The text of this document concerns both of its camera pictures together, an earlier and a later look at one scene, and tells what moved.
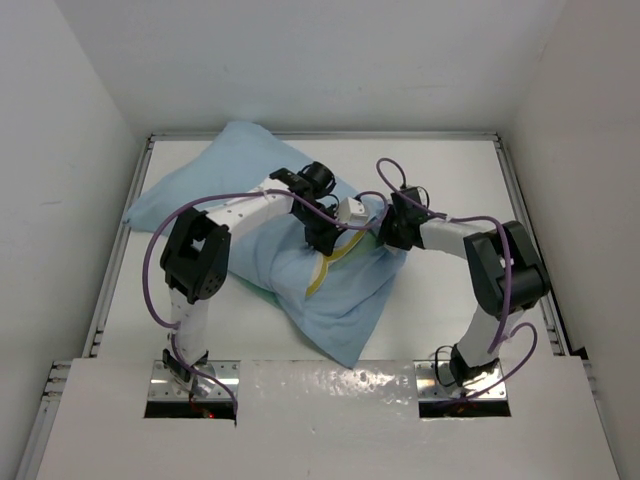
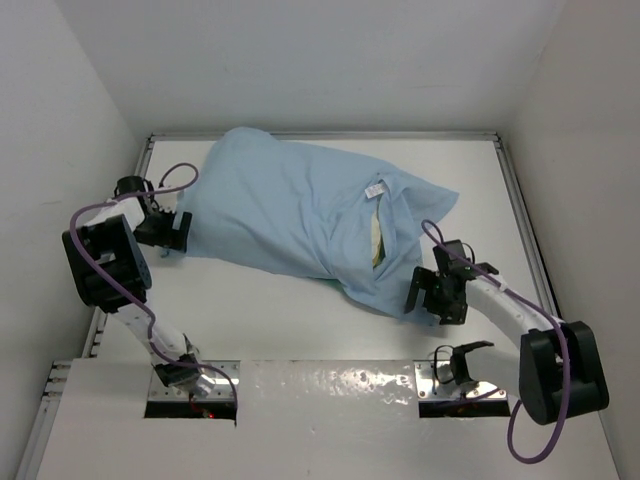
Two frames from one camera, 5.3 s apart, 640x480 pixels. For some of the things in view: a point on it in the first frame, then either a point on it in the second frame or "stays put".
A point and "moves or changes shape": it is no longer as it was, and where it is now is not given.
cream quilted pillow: x=347 y=240 -> x=376 y=239
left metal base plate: x=164 y=386 stays put
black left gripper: x=324 y=239 -> x=174 y=238
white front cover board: x=323 y=420 stays put
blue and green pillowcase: x=330 y=300 moves or changes shape
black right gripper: x=386 y=234 -> x=450 y=314
